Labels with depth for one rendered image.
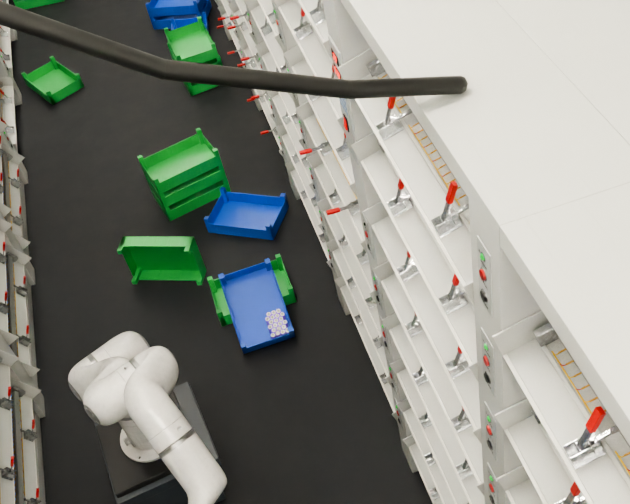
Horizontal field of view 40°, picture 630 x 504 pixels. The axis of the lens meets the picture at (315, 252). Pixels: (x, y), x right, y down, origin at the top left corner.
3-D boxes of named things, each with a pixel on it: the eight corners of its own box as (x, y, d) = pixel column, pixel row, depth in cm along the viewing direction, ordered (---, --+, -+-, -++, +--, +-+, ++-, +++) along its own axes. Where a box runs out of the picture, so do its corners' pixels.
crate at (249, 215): (208, 232, 366) (203, 219, 361) (225, 200, 379) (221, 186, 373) (273, 240, 357) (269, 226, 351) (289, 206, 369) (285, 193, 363)
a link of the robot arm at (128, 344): (103, 402, 250) (71, 356, 233) (155, 363, 256) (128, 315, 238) (123, 428, 243) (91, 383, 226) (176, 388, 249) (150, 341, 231)
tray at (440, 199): (483, 322, 128) (454, 270, 119) (356, 102, 171) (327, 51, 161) (606, 255, 126) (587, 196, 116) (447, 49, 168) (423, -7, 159)
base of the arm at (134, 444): (134, 474, 254) (112, 443, 241) (112, 427, 266) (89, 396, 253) (191, 440, 258) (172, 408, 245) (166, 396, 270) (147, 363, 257)
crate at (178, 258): (138, 270, 358) (132, 284, 352) (122, 236, 343) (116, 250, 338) (206, 270, 351) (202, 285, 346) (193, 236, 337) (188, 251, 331)
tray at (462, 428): (490, 505, 169) (469, 477, 159) (387, 290, 211) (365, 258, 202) (584, 457, 166) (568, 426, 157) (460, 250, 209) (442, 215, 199)
